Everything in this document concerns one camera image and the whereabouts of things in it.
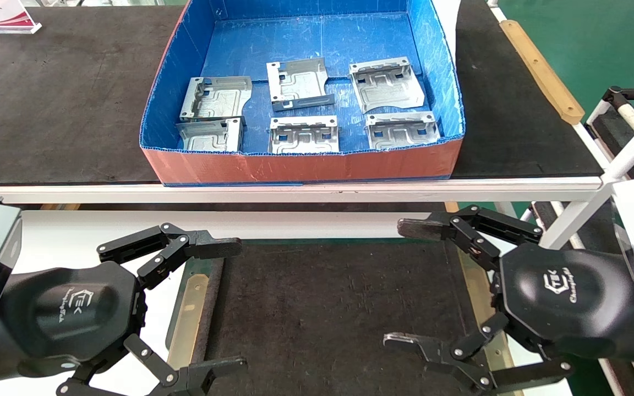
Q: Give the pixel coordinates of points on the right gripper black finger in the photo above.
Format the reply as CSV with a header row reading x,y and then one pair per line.
x,y
460,225
432,349

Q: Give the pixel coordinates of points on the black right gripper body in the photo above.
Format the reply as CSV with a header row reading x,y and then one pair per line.
x,y
559,297

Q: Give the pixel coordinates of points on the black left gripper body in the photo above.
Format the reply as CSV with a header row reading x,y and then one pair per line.
x,y
69,313

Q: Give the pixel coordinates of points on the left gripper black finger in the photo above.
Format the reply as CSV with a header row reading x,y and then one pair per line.
x,y
201,246
207,373

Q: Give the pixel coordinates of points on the stamped sheet metal bracket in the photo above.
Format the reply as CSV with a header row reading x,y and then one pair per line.
x,y
386,88
298,82
220,99
303,137
402,135
207,140

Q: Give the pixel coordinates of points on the blue corrugated plastic box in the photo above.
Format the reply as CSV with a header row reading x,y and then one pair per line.
x,y
306,38

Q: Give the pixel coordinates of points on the white pipe rack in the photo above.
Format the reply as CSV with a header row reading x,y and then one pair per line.
x,y
575,216

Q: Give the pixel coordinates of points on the white rounded board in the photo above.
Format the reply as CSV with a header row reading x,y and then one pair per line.
x,y
75,231

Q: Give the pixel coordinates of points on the small black work mat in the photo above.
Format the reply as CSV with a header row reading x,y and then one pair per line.
x,y
322,313

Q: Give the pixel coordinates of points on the black cart mat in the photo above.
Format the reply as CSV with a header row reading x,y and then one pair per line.
x,y
608,132

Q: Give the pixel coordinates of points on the long wooden edge strip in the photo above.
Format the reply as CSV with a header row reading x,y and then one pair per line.
x,y
542,69

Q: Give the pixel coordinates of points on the large black table mat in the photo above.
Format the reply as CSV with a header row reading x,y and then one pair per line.
x,y
47,110

